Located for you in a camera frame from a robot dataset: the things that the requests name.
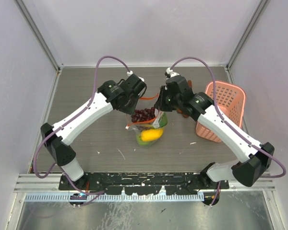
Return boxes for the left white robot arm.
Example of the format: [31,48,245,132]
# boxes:
[41,72,147,190]

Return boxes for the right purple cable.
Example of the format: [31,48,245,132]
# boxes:
[167,57,287,178]

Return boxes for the pink plastic basket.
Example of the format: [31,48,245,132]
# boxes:
[195,81,246,142]

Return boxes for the aluminium front rail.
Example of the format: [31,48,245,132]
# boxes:
[14,173,276,192]

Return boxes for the red watermelon slice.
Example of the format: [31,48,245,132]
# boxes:
[152,111,168,129]

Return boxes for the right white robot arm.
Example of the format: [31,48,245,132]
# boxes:
[155,75,275,189]

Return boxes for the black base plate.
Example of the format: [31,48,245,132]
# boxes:
[59,171,230,196]

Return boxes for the left aluminium frame post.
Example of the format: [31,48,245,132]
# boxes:
[14,0,63,72]

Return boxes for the purple cable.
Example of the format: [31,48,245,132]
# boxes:
[167,57,287,178]
[34,56,134,179]

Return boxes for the white slotted cable duct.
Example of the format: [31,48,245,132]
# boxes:
[24,192,204,203]

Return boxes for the dark red grapes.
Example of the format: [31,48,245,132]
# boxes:
[131,109,150,123]
[144,107,155,120]

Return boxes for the right aluminium frame post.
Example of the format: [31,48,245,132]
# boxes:
[226,0,270,71]

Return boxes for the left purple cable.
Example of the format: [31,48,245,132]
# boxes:
[34,56,134,179]

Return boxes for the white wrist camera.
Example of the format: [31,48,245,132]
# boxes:
[127,70,144,82]
[165,68,180,79]

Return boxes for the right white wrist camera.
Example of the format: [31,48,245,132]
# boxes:
[165,68,180,79]

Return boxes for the green bumpy fruit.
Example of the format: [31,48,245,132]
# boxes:
[135,133,157,147]

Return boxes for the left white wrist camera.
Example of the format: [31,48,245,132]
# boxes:
[127,70,144,82]

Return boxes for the clear orange zip bag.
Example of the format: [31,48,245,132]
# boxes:
[125,94,165,135]

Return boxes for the brown cloth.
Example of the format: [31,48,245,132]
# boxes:
[175,80,192,118]

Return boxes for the aluminium frame post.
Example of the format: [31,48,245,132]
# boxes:
[14,0,63,72]
[226,0,270,71]

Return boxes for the yellow lemon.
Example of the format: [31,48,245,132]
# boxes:
[140,129,164,142]

